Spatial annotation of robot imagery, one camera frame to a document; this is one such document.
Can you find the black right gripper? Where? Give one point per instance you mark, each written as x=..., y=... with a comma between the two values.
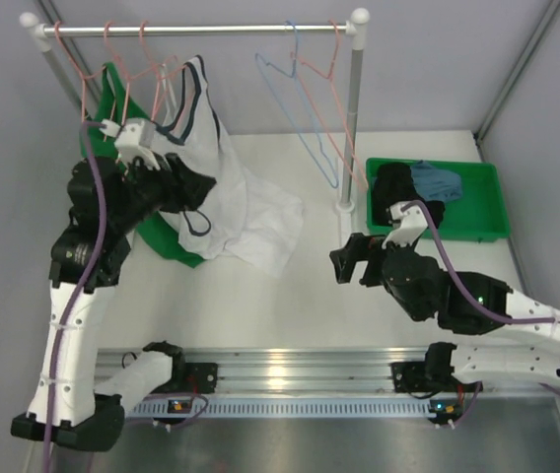
x=359, y=247

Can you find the aluminium mounting rail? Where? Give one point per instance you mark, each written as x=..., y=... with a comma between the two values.
x=298, y=372

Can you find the white and silver clothes rack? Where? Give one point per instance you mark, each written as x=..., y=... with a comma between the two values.
x=355, y=27

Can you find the blue garment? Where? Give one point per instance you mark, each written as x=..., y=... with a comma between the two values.
x=434, y=184

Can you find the plain white tank top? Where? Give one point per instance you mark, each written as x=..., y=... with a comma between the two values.
x=166, y=105

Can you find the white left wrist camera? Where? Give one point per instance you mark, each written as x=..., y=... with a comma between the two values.
x=137, y=138

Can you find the black garment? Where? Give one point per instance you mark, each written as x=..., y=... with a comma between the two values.
x=394, y=183

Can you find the white printed navy-trim tank top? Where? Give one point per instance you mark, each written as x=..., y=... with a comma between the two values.
x=243, y=215

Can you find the green plastic bin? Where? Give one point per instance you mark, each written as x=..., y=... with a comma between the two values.
x=479, y=215

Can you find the grey slotted cable duct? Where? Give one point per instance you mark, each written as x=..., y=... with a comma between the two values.
x=180, y=408

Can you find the green tank top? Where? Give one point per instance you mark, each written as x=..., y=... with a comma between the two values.
x=161, y=237

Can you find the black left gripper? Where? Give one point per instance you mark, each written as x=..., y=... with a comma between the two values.
x=173, y=177

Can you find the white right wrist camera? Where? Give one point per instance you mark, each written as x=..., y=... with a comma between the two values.
x=410, y=219

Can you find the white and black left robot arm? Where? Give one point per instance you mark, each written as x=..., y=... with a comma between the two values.
x=107, y=203

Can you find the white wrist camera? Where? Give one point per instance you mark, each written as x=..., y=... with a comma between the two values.
x=410, y=219
x=137, y=138

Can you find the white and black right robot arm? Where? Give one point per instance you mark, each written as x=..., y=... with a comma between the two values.
x=465, y=303

